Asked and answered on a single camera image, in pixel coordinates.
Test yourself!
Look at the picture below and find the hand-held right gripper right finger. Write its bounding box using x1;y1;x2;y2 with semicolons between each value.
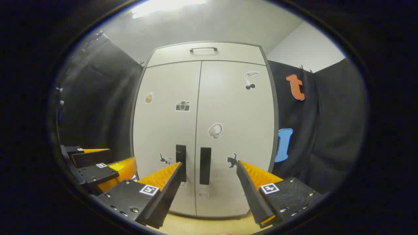
236;160;324;229

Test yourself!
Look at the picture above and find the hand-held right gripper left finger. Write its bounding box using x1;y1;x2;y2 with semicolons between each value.
97;162;184;229

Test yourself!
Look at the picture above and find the black door handle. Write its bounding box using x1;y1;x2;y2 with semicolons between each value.
176;145;187;182
200;147;212;185

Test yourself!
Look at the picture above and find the white cabinet door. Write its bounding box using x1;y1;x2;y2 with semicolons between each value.
195;60;276;218
132;61;202;216

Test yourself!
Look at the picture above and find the white double-door shoe cabinet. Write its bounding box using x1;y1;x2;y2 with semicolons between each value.
130;41;280;218

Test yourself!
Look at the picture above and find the white cabinet drawer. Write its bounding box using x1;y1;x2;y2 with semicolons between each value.
147;42;266;68

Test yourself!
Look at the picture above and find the ceiling light panel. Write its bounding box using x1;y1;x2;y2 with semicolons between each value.
131;0;208;19

